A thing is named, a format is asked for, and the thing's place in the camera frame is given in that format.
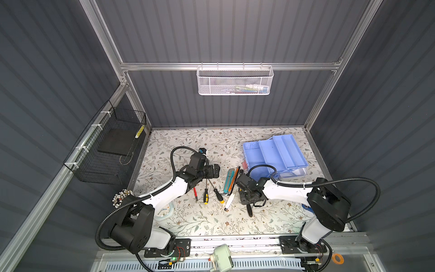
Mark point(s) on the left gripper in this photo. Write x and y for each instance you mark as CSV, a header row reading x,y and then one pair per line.
x,y
209,174

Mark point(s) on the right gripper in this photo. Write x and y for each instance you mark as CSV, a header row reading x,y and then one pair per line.
x,y
243,200

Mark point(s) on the white blue tool box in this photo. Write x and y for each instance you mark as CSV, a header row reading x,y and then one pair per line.
x,y
281,152

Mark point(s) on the black ratchet wrench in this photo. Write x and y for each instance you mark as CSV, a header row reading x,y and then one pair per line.
x,y
249,210

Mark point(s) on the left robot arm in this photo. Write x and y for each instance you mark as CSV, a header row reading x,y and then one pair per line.
x,y
131,225

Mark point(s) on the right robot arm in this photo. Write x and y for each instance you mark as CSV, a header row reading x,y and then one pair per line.
x,y
329,205

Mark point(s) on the red hex key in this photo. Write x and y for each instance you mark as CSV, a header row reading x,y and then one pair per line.
x,y
195,194

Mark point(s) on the orange pencil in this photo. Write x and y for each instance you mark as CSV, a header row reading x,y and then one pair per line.
x,y
236,172

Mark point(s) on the white marker pen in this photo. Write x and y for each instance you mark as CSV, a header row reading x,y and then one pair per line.
x,y
229,202

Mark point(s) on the yellow black screwdriver short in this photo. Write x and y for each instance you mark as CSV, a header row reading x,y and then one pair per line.
x,y
205,195

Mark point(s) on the teal utility knife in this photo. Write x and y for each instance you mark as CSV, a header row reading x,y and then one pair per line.
x,y
228,181

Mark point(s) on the black yellow screwdriver long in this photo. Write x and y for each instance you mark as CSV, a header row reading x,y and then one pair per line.
x,y
218,195

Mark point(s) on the blue stapler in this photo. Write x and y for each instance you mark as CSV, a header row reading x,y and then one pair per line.
x,y
309,209

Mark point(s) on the green white device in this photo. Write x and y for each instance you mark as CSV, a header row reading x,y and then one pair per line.
x,y
221,259

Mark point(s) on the cup of pencils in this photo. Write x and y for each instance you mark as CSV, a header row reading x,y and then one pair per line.
x,y
119,197

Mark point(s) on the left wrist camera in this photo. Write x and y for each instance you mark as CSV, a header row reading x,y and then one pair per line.
x,y
203,151

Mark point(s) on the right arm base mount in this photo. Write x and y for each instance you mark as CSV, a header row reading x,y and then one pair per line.
x,y
291,244

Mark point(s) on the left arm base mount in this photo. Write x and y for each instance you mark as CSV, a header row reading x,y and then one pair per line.
x,y
176,248

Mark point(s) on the white wire wall basket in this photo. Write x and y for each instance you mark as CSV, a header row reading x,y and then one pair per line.
x,y
234,80

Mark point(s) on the black wire side basket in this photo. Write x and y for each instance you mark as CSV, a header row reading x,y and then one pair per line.
x,y
109,151

